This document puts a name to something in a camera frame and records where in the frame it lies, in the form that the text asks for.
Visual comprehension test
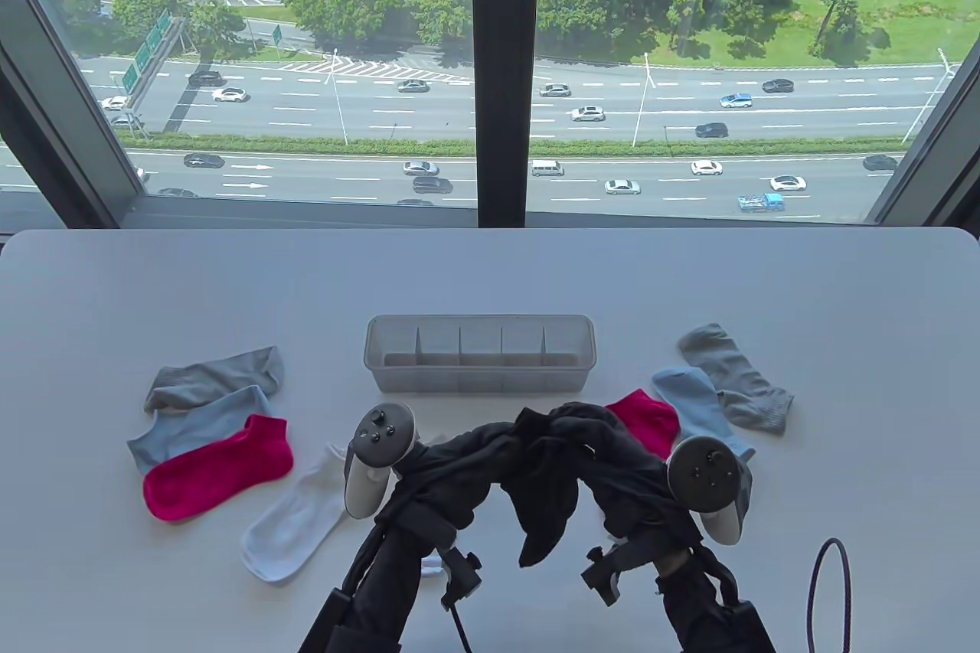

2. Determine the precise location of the grey sock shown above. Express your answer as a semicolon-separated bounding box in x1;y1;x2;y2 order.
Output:
677;322;795;435
145;345;285;415

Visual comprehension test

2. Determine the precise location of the person's left hand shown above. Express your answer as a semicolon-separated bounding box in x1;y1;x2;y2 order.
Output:
383;422;538;533

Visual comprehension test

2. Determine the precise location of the black left forearm module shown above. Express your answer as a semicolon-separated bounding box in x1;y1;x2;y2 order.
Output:
299;588;361;653

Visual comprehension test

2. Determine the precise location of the black right forearm module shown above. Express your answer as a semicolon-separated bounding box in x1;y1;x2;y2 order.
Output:
720;603;774;653

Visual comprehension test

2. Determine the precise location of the dark window frame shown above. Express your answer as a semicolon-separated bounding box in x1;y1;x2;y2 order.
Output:
0;0;980;229

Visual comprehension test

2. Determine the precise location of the grey hand controller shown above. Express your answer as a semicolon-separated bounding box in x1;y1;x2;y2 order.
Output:
666;436;755;547
343;404;420;520

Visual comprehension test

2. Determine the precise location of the person's right hand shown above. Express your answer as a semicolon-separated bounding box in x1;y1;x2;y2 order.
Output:
565;429;703;556

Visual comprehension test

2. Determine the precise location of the clear plastic divided organizer box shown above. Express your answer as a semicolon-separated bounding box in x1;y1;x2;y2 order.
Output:
364;314;597;395

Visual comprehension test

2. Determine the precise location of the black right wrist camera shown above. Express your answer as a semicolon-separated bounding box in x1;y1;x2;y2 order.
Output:
580;542;640;606

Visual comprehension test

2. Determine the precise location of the white sock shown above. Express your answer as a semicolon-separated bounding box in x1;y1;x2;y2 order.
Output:
413;433;452;581
240;442;353;583

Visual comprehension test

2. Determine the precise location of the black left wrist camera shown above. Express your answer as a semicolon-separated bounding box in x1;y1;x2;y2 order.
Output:
436;547;485;612

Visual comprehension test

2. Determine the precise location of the light blue sock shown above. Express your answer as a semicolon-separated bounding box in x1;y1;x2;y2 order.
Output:
651;367;756;462
126;385;276;475

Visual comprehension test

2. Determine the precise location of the green road sign gantry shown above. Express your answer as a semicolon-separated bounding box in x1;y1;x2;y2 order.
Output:
119;10;188;141

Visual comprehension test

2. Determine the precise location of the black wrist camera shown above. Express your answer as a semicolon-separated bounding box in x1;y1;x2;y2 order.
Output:
580;542;640;606
436;547;485;612

